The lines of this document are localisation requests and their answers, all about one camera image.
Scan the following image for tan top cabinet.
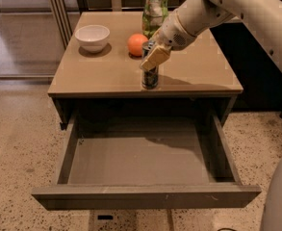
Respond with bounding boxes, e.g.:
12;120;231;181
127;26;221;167
48;12;243;123

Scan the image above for orange ball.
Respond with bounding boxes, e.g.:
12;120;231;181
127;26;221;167
127;34;148;57

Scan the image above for white ceramic bowl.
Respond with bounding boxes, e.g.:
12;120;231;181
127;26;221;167
75;25;110;53

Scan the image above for dark redbull can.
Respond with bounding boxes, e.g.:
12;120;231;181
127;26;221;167
141;41;159;90

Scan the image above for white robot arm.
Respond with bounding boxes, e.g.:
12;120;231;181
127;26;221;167
141;0;282;73

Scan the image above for metal railing posts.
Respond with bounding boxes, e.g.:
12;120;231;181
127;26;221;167
49;0;72;48

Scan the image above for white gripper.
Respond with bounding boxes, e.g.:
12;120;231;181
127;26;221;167
141;11;195;71

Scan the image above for open grey top drawer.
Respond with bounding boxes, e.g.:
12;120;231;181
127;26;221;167
32;114;261;210

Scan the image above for green snack bag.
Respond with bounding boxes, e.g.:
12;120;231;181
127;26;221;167
142;0;168;39

